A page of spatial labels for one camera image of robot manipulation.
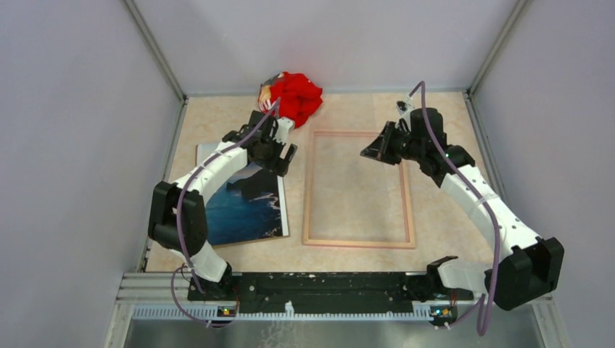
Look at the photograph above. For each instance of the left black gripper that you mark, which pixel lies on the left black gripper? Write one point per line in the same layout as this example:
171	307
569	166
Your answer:
278	165

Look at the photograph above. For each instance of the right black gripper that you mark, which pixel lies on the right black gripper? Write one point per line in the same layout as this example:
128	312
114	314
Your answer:
380	148

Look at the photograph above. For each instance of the landscape photo print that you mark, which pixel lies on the landscape photo print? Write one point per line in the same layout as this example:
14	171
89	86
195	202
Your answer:
250	206

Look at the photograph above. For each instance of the pink wooden picture frame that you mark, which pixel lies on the pink wooden picture frame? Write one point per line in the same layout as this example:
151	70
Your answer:
351	201

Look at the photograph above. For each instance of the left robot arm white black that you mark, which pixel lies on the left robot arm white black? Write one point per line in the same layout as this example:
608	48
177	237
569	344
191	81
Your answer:
177	218

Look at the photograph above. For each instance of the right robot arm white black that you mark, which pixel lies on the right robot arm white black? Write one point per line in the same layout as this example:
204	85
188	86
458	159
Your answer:
525	266

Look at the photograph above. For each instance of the crumpled red cloth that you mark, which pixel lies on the crumpled red cloth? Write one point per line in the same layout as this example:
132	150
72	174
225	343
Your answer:
299	97

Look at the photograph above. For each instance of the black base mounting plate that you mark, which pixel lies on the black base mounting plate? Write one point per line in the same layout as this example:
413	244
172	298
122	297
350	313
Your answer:
326	293

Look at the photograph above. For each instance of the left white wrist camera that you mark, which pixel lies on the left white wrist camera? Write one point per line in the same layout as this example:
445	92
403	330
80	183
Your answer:
284	127

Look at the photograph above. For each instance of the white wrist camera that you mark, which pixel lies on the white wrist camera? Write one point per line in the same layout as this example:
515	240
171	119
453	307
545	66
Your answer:
284	127
404	106

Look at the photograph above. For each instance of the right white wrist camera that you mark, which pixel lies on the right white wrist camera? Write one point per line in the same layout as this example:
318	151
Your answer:
404	106

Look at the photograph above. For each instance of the aluminium front rail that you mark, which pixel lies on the aluminium front rail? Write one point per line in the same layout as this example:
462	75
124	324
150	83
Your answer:
165	295

